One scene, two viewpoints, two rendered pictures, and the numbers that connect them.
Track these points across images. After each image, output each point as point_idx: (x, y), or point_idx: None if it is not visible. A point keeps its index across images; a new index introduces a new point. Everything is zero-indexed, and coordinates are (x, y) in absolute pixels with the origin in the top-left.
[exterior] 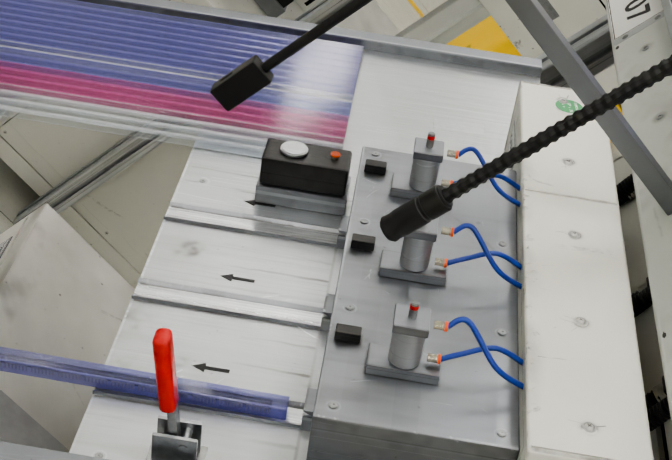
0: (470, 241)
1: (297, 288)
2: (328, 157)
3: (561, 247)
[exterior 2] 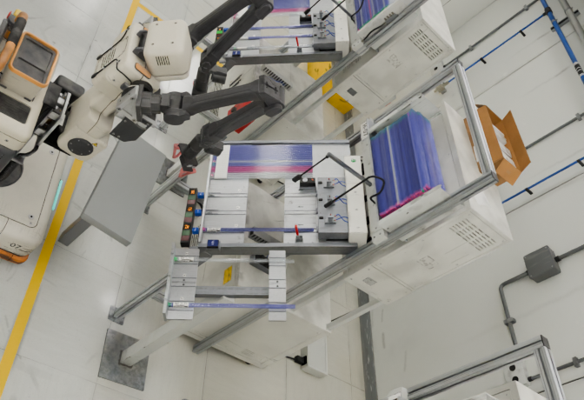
0: (338, 195)
1: (310, 206)
2: (311, 180)
3: (353, 195)
